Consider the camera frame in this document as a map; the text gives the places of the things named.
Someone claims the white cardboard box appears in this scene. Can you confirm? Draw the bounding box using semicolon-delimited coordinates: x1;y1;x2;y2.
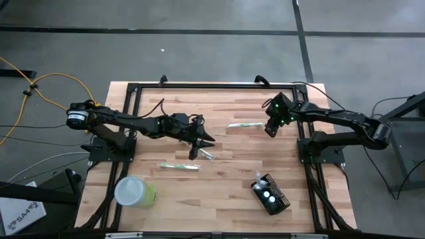
0;181;47;236

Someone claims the black wire basket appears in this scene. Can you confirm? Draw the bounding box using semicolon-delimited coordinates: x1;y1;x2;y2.
250;172;291;216

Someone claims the green plastic cup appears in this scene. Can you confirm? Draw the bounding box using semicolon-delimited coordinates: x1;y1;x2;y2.
114;175;158;209

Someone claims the silver extrusion post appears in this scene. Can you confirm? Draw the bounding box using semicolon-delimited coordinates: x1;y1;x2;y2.
290;233;328;239
105;232;143;239

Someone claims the yellow cable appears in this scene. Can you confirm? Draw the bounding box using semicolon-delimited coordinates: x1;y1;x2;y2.
0;56;100;147

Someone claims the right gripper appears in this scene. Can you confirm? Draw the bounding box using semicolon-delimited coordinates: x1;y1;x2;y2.
264;92;296;138

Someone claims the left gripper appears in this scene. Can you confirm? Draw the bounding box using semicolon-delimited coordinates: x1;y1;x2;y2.
161;112;216;161

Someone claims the black floor stand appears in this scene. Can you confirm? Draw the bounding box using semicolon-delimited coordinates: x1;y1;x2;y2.
0;168;82;205

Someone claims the black floor bar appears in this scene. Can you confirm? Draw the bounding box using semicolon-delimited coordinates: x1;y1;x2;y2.
0;68;37;79

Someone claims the black cart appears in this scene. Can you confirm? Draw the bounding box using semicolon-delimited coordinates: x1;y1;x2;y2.
366;91;425;191

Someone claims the black table frame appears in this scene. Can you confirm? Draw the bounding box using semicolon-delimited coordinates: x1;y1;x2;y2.
75;82;357;233

